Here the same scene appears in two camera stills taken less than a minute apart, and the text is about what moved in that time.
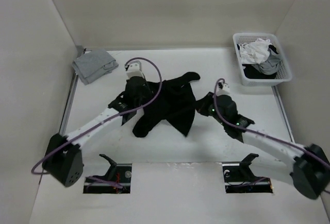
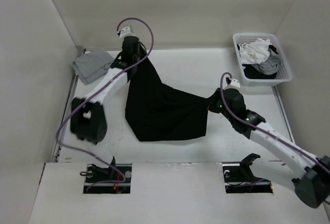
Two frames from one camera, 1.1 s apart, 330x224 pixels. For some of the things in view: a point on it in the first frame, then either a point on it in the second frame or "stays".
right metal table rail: (284, 113) stays
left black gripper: (148, 92) -> (143, 51)
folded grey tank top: (91, 65) stays
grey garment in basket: (270, 66) stays
